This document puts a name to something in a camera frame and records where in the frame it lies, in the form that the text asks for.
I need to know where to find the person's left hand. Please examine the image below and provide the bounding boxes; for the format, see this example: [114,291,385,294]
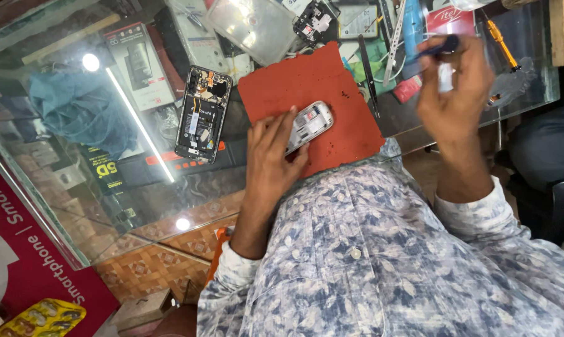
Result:
[246,106,311,201]

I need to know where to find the orange stool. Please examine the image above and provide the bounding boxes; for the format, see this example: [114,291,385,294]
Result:
[204,227,232,287]

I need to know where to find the light blue tool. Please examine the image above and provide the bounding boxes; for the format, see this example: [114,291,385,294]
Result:
[402,0,426,53]

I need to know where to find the black orange long box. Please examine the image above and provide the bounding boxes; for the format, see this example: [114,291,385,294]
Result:
[117,139,248,189]

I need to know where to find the silver metal tweezers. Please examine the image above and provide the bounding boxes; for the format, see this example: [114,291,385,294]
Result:
[382,0,407,88]

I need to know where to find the yellow blister pack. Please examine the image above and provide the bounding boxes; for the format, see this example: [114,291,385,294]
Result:
[0,298,87,337]

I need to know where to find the small wooden box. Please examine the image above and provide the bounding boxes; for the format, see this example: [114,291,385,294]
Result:
[110,287,174,332]

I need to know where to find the dark blue screwdriver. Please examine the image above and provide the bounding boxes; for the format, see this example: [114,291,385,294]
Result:
[413,35,461,60]

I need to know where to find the black phone frame part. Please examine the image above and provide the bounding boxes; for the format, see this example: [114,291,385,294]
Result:
[292,0,342,48]

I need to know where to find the red printed sign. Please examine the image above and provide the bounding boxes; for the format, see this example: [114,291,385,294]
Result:
[0,160,120,337]

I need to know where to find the small red packet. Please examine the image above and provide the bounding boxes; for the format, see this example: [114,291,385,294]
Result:
[393,74,423,105]

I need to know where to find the red white small box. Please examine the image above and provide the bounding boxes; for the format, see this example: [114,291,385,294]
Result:
[425,6,477,39]

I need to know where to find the person's right hand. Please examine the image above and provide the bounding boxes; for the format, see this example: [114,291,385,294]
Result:
[415,35,496,147]

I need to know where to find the blue cloth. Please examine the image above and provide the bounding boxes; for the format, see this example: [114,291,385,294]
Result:
[28,69,139,161]

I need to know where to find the green mat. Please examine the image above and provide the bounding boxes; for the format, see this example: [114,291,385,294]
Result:
[342,37,398,97]

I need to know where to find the black yellow packet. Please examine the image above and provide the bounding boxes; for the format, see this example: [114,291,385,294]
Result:
[77,143,125,196]

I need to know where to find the yellow handled screwdriver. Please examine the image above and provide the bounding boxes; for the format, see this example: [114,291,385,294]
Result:
[483,14,522,74]

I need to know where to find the person's blue patterned shirt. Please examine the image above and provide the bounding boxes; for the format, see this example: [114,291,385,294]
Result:
[197,138,564,337]

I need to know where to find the red rubber work mat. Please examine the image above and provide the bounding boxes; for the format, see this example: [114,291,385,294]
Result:
[237,41,386,180]

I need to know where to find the white accessory package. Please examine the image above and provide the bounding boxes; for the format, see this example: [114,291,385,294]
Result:
[164,0,232,75]

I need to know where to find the opened black smartphone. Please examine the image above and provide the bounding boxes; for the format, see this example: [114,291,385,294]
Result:
[174,65,234,165]

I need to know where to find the white phone box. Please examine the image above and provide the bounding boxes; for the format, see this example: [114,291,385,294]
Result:
[103,22,176,112]

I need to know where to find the clear plastic phone case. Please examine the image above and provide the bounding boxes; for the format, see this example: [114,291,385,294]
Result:
[206,0,302,67]

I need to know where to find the black tweezers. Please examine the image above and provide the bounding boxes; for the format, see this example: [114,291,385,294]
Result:
[357,34,381,119]

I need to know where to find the small white phone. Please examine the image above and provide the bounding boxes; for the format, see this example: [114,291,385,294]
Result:
[284,100,334,156]

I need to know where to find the clear plastic bag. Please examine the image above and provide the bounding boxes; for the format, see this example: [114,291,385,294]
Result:
[487,56,538,107]

